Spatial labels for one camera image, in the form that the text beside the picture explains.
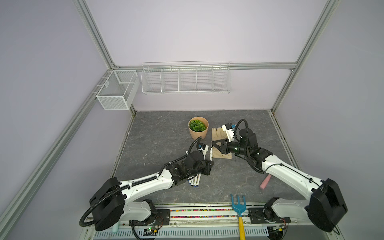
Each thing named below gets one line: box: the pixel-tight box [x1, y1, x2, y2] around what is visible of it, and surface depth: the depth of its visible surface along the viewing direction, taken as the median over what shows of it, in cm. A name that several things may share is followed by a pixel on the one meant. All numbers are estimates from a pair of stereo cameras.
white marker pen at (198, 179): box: [196, 173, 202, 187], surface depth 86 cm
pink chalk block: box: [259, 174, 272, 190], surface depth 84 cm
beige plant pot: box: [188, 116, 209, 140], surface depth 98 cm
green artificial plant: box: [189, 119, 206, 132], surface depth 98 cm
